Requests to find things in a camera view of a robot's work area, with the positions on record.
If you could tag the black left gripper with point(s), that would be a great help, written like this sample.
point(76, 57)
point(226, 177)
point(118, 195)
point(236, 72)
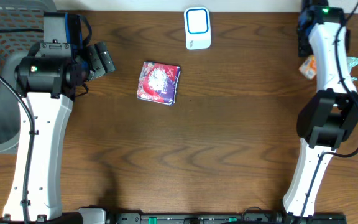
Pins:
point(95, 59)

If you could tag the small orange tissue pack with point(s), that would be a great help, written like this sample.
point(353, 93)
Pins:
point(308, 68)

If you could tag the mint green snack packet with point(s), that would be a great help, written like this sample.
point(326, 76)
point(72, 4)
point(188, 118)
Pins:
point(351, 63)

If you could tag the purple red snack bag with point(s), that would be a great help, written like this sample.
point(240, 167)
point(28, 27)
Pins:
point(158, 83)

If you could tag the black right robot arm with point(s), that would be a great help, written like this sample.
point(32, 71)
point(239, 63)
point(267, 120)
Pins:
point(330, 117)

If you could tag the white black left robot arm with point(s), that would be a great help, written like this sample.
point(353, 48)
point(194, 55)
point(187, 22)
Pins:
point(44, 82)

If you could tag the grey plastic mesh basket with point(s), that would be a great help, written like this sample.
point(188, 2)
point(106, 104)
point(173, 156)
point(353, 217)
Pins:
point(21, 22)

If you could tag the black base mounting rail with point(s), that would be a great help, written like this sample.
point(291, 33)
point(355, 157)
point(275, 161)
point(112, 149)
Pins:
point(249, 217)

